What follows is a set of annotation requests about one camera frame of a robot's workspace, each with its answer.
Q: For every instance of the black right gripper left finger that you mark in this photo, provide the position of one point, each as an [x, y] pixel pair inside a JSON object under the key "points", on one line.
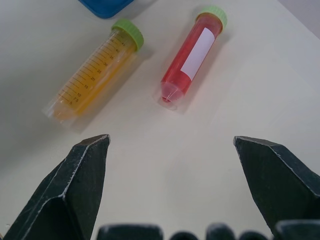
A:
{"points": [[67, 190]]}

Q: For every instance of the blue tray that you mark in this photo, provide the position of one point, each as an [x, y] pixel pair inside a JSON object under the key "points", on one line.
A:
{"points": [[105, 6]]}

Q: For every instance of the red liquid centrifuge tube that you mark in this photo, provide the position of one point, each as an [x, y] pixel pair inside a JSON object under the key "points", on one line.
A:
{"points": [[192, 57]]}

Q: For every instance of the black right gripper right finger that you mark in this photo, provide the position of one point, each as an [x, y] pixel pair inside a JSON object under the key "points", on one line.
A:
{"points": [[277, 180]]}

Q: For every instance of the yellow liquid centrifuge tube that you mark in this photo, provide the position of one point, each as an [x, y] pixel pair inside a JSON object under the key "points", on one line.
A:
{"points": [[97, 72]]}

